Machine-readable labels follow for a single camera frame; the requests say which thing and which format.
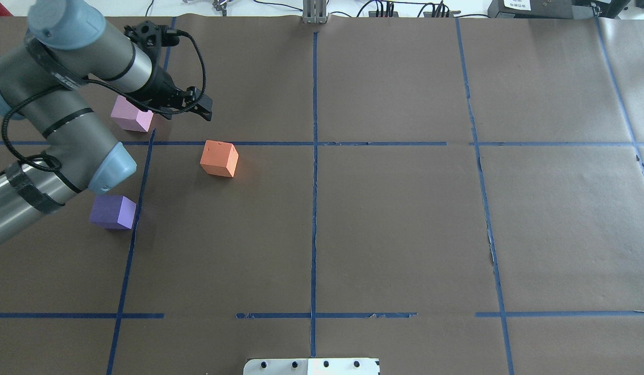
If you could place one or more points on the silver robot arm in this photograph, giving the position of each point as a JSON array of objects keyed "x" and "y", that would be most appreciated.
[{"x": 61, "y": 147}]

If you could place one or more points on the orange foam block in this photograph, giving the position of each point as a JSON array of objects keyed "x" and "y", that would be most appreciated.
[{"x": 219, "y": 158}]

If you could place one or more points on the aluminium frame post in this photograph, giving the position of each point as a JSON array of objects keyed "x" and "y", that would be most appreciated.
[{"x": 315, "y": 11}]

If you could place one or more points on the purple foam block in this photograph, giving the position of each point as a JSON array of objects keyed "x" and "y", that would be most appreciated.
[{"x": 113, "y": 212}]

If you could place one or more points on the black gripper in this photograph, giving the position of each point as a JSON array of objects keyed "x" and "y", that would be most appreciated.
[{"x": 161, "y": 88}]

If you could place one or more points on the pink foam block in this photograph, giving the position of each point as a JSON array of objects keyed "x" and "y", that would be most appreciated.
[{"x": 129, "y": 117}]

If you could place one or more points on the orange black connector strip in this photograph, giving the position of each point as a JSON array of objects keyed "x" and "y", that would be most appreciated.
[{"x": 414, "y": 9}]

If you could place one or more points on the black box with label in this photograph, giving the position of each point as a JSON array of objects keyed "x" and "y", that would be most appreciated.
[{"x": 546, "y": 9}]

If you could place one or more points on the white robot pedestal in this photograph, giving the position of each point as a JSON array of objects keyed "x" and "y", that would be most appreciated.
[{"x": 313, "y": 366}]

